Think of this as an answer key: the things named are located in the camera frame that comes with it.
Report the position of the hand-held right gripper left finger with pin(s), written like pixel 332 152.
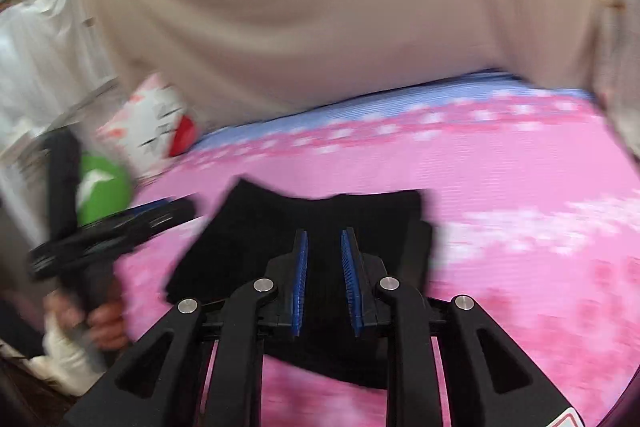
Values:
pixel 299 287

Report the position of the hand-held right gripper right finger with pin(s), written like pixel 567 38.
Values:
pixel 350 287

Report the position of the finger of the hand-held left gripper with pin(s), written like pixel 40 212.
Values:
pixel 160 214

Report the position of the black pants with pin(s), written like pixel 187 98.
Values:
pixel 300 212

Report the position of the person's left hand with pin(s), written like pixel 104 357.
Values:
pixel 110 322

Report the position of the green plush toy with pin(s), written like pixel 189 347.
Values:
pixel 102 187

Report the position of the cat face pillow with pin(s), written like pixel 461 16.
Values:
pixel 150 127

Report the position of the white curtain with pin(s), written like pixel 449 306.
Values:
pixel 45 72

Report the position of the pink floral bed sheet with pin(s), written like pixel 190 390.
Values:
pixel 500 187

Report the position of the beige curtain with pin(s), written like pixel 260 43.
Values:
pixel 325 7

